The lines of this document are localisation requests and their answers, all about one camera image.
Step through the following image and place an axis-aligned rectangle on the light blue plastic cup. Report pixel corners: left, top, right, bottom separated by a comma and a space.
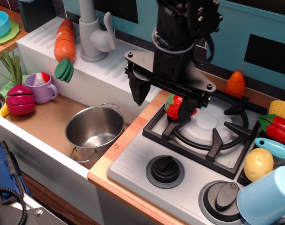
237, 166, 285, 225

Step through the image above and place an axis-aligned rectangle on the blue clamp device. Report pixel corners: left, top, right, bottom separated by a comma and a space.
0, 141, 32, 197

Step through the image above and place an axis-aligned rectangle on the yellow toy potato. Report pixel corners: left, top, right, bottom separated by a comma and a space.
244, 148, 274, 182

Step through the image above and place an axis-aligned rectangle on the black right stove knob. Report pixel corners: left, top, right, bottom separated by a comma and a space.
199, 180, 245, 225

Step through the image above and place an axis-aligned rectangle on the purple toy mug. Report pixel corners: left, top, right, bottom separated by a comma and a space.
24, 73, 58, 105

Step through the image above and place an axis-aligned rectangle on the grey toy stove top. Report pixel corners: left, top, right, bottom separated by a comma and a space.
107, 91, 267, 225

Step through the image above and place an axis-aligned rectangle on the green plastic plate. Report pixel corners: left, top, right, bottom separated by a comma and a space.
0, 21, 20, 44

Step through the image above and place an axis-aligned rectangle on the yellow toy piece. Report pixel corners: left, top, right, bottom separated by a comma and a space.
0, 103, 9, 118

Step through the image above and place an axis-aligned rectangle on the black left stove knob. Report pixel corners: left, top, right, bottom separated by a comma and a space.
146, 155, 185, 189

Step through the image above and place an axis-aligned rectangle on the small orange toy carrot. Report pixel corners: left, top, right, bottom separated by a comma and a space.
225, 71, 246, 98

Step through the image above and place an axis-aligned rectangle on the yellow toy corn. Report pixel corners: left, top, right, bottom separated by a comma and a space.
269, 100, 285, 119

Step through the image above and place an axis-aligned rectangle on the black braided cable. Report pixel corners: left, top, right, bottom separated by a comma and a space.
0, 187, 28, 225

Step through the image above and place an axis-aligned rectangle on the grey toy faucet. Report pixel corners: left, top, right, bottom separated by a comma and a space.
79, 0, 118, 62

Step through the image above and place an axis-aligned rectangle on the white toy sink unit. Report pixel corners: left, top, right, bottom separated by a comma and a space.
0, 16, 184, 225

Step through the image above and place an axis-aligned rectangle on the red toy chili pepper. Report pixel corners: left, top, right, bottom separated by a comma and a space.
257, 114, 285, 145

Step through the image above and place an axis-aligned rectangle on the black stove knob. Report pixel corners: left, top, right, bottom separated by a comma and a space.
199, 180, 245, 225
146, 155, 185, 189

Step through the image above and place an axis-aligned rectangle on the teal toy utensil handle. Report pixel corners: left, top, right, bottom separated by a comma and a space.
254, 137, 285, 161

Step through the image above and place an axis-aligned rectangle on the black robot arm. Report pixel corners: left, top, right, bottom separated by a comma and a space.
125, 0, 222, 124

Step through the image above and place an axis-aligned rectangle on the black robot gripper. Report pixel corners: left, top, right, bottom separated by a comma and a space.
124, 51, 216, 123

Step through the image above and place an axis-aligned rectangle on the magenta toy beet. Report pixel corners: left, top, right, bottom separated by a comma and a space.
0, 51, 35, 115

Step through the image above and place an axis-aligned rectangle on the red white toy in mug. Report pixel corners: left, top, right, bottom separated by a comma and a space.
33, 72, 50, 86

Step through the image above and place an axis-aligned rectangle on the teal plastic bowl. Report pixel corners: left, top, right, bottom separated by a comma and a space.
0, 11, 11, 37

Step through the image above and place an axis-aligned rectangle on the stainless steel pot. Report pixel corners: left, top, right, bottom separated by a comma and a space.
65, 103, 125, 163

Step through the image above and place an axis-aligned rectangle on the black stove burner grate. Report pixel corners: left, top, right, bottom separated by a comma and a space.
142, 90, 267, 179

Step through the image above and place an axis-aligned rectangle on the red toy strawberry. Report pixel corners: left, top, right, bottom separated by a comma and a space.
164, 93, 188, 120

